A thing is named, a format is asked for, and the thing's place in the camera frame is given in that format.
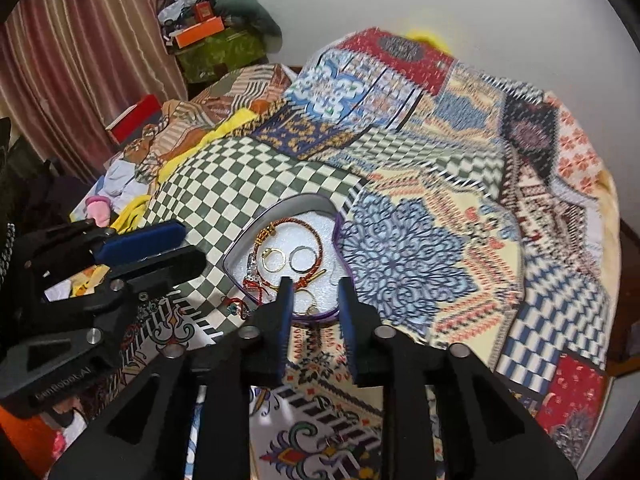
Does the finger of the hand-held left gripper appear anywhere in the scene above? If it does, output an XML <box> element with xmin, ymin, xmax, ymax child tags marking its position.
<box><xmin>22</xmin><ymin>220</ymin><xmax>187</xmax><ymax>281</ymax></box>
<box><xmin>42</xmin><ymin>247</ymin><xmax>207</xmax><ymax>348</ymax></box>

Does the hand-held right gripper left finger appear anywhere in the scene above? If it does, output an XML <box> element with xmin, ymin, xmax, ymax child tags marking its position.
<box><xmin>47</xmin><ymin>277</ymin><xmax>296</xmax><ymax>480</ymax></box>

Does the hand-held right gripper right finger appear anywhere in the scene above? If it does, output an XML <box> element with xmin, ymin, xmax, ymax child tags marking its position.
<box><xmin>337</xmin><ymin>277</ymin><xmax>578</xmax><ymax>480</ymax></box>

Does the thin gold hoop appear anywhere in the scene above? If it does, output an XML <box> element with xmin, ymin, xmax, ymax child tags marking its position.
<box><xmin>299</xmin><ymin>287</ymin><xmax>321</xmax><ymax>316</ymax></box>

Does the silver ring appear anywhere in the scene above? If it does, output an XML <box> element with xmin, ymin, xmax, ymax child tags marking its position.
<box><xmin>288</xmin><ymin>245</ymin><xmax>314</xmax><ymax>271</ymax></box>

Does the silver pendant chain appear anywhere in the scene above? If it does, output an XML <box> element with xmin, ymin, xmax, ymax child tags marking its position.
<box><xmin>242</xmin><ymin>252</ymin><xmax>264</xmax><ymax>287</ymax></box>

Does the gold ring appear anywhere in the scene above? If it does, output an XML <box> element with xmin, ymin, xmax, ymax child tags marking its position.
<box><xmin>263</xmin><ymin>248</ymin><xmax>289</xmax><ymax>274</ymax></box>

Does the red braided bracelet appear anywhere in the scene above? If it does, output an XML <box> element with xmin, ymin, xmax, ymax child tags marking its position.
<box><xmin>254</xmin><ymin>224</ymin><xmax>328</xmax><ymax>292</ymax></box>

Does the purple heart-shaped jewelry box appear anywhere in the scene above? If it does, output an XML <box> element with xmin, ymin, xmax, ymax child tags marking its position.
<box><xmin>221</xmin><ymin>192</ymin><xmax>351</xmax><ymax>328</ymax></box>

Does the yellow cloth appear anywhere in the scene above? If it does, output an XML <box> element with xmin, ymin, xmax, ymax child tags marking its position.
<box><xmin>111</xmin><ymin>194</ymin><xmax>152</xmax><ymax>235</ymax></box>

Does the pink sock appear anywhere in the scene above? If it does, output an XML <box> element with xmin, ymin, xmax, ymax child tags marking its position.
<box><xmin>85</xmin><ymin>196</ymin><xmax>114</xmax><ymax>229</ymax></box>

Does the light blue cloth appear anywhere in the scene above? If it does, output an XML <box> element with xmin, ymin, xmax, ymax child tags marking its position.
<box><xmin>102</xmin><ymin>159</ymin><xmax>152</xmax><ymax>197</ymax></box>

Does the red and white box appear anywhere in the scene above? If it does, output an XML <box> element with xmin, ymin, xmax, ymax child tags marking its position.
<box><xmin>106</xmin><ymin>94</ymin><xmax>164</xmax><ymax>144</ymax></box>

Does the patchwork printed blanket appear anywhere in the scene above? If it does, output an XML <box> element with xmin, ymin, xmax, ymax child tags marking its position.
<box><xmin>65</xmin><ymin>27</ymin><xmax>621</xmax><ymax>480</ymax></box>

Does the brown striped bedsheet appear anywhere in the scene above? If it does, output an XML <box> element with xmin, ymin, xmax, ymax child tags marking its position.
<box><xmin>124</xmin><ymin>64</ymin><xmax>297</xmax><ymax>173</ymax></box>

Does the striped brown curtain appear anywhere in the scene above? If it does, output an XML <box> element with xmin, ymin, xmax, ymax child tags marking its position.
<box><xmin>0</xmin><ymin>0</ymin><xmax>190</xmax><ymax>201</ymax></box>

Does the green storage box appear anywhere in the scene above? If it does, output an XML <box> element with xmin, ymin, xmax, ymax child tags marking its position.
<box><xmin>175</xmin><ymin>30</ymin><xmax>267</xmax><ymax>86</ymax></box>

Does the orange box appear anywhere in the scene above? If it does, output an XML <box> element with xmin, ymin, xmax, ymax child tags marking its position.
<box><xmin>169</xmin><ymin>16</ymin><xmax>225</xmax><ymax>49</ymax></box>

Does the white plastic bag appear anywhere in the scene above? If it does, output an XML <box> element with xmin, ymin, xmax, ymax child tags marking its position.
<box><xmin>157</xmin><ymin>0</ymin><xmax>211</xmax><ymax>26</ymax></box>

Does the dark green bundle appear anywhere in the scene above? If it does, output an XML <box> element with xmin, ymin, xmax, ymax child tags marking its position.
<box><xmin>215</xmin><ymin>0</ymin><xmax>283</xmax><ymax>39</ymax></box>

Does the yellow plastic object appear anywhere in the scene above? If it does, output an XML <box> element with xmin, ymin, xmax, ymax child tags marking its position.
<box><xmin>406</xmin><ymin>22</ymin><xmax>455</xmax><ymax>54</ymax></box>

